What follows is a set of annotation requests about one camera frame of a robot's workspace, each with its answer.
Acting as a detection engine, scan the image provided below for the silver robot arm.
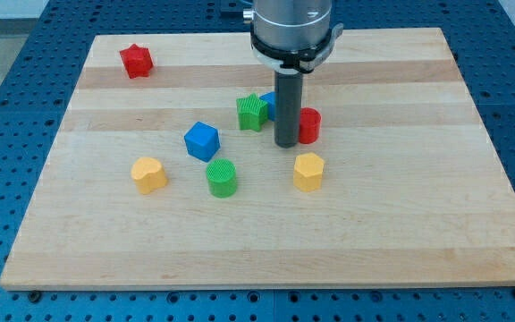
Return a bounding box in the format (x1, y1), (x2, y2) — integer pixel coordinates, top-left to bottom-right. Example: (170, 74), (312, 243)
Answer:
(243, 0), (344, 75)

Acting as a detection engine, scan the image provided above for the green star block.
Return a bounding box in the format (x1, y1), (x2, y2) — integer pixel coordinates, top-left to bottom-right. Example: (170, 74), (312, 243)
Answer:
(236, 93), (268, 131)

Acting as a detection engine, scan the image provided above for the red star block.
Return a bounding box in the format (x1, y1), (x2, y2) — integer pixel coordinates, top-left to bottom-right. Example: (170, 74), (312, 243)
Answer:
(119, 44), (154, 79)

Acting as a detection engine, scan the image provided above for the green cylinder block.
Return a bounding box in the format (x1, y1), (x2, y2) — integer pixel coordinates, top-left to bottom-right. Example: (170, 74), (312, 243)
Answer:
(206, 158), (237, 198)

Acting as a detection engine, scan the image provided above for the yellow hexagon block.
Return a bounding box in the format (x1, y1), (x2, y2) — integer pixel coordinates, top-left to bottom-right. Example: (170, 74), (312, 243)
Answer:
(293, 152), (325, 192)

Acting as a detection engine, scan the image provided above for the blue cube block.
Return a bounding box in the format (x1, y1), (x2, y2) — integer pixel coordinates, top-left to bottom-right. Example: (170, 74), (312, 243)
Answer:
(184, 122), (220, 162)

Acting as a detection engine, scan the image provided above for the blue block behind rod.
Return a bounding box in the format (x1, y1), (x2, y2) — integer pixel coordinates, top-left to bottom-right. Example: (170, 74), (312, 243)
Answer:
(259, 91), (275, 122)

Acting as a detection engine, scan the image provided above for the red cylinder block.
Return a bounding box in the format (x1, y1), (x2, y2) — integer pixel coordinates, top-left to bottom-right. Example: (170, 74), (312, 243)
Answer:
(299, 107), (322, 144)

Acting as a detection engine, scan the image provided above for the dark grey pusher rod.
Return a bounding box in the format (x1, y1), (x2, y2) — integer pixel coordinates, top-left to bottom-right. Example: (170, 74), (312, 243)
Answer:
(274, 72), (303, 148)

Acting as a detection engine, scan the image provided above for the wooden board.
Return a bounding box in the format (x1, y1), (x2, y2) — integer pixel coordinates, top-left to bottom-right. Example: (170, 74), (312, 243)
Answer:
(0, 28), (515, 291)

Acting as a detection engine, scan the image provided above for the yellow heart block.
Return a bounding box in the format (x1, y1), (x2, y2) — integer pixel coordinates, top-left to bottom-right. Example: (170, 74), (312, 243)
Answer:
(131, 157), (168, 194)

